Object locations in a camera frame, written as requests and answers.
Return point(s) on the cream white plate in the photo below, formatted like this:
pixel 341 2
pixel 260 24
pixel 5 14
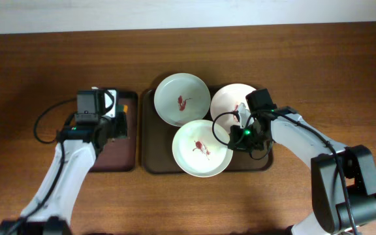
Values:
pixel 199 148

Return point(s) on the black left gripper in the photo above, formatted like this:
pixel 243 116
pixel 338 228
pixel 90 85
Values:
pixel 120 129

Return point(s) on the small dark brown tray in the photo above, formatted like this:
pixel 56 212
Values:
pixel 119 155

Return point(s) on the pale green plate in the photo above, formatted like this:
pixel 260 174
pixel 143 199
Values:
pixel 181 98

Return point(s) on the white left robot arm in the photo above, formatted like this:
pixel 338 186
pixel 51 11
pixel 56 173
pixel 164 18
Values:
pixel 50 210

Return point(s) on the large dark brown tray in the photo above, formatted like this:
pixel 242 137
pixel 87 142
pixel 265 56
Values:
pixel 156 146

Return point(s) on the pale pink plate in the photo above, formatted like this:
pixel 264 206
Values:
pixel 228 99

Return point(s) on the orange green sponge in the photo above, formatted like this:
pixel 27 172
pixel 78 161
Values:
pixel 122 108

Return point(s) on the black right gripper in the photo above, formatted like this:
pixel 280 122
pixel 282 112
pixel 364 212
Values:
pixel 235 142

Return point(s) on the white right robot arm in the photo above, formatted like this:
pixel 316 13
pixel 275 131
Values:
pixel 343 178

